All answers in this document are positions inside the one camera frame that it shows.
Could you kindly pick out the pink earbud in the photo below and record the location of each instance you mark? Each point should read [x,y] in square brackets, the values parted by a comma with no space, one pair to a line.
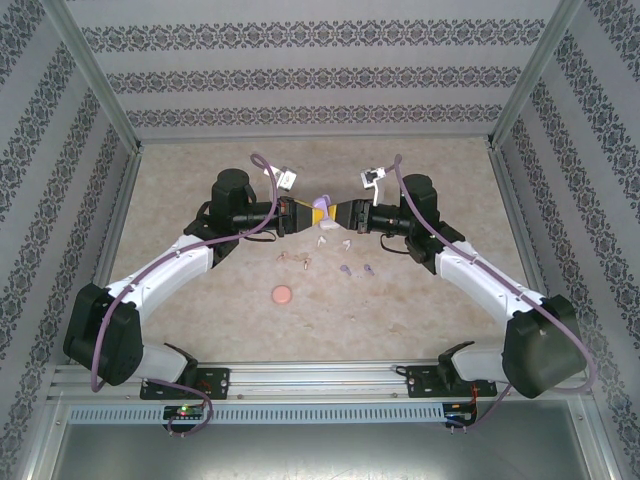
[283,256]
[305,263]

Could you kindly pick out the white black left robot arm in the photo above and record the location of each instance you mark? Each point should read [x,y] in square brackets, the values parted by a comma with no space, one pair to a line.
[165,270]

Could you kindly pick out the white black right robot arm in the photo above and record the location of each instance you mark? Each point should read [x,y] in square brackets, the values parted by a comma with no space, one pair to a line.
[480,280]

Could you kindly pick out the grey metal shelf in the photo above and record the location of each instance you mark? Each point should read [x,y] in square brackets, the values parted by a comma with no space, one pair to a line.
[320,455]

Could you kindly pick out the pink earbud charging case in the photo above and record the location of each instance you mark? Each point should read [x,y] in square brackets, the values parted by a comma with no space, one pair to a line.
[281,294]

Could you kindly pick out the aluminium frame rail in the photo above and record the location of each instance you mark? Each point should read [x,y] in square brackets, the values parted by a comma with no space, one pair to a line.
[120,210]
[515,210]
[315,138]

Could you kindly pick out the circuit board with green light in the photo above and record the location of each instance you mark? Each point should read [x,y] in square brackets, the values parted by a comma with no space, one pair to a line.
[185,412]

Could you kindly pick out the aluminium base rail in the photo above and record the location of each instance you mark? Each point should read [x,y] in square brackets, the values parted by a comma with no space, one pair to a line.
[320,380]

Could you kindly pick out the aluminium frame post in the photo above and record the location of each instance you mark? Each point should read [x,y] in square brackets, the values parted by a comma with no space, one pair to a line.
[535,75]
[90,75]

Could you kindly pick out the purple earbud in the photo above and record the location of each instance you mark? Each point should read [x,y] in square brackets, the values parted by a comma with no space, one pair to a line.
[345,269]
[368,268]

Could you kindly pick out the purple earbud charging case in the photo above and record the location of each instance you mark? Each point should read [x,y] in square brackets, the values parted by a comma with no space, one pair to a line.
[320,202]

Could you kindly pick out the white earbud charging case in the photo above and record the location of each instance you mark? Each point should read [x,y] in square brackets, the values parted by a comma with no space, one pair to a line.
[328,225]

